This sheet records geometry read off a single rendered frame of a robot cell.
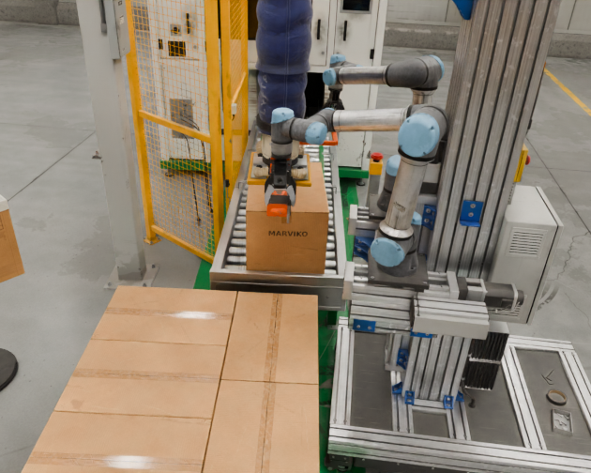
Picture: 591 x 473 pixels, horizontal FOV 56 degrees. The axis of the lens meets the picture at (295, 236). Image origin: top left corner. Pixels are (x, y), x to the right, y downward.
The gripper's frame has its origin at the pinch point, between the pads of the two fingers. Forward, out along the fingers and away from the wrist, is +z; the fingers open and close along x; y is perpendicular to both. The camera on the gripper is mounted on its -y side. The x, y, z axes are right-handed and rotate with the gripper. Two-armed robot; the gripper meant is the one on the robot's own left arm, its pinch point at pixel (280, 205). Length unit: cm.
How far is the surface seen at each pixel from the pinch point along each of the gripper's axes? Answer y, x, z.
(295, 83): 52, -5, -30
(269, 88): 51, 6, -28
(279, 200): -0.2, 0.3, -2.1
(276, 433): -45, -2, 70
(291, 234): 51, -5, 42
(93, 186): 261, 169, 126
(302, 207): 55, -10, 30
